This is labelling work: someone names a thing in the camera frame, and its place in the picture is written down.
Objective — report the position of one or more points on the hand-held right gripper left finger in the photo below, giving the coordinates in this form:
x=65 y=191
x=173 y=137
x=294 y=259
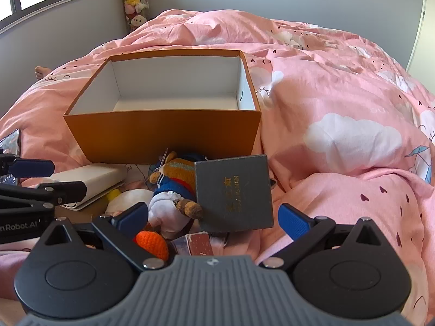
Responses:
x=131 y=219

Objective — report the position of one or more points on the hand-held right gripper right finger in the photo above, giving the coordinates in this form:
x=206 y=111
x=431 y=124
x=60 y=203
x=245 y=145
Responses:
x=294 y=222

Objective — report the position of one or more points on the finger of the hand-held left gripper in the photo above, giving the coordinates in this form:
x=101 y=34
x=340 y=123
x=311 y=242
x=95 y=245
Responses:
x=34 y=168
x=64 y=191

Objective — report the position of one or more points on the yellow tape measure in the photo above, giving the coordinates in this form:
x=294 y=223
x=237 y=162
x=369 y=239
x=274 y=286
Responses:
x=114 y=195

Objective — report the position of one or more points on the white rectangular box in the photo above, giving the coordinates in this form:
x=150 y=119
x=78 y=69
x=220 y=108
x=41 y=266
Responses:
x=91 y=180

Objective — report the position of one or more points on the orange and red crochet toy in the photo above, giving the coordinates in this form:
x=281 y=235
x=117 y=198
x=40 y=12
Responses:
x=153 y=242

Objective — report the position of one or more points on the white and black plush toy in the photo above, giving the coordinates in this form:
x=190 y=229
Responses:
x=163 y=210

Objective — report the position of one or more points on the bear plush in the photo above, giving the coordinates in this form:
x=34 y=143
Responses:
x=173 y=176

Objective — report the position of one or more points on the grey square box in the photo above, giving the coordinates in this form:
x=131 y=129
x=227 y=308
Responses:
x=234 y=193

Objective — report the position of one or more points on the pink packet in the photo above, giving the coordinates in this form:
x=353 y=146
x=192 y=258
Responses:
x=219 y=242

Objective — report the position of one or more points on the orange cardboard box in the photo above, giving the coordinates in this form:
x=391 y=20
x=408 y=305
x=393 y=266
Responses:
x=153 y=135

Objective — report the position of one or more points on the smartphone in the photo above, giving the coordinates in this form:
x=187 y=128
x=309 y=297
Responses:
x=12 y=141

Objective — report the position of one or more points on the person's foot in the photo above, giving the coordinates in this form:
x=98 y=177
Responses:
x=42 y=71

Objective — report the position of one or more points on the pink printed duvet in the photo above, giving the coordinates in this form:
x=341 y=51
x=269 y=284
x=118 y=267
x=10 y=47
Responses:
x=340 y=115

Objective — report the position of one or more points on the white door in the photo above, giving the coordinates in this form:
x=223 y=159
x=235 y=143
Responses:
x=420 y=23

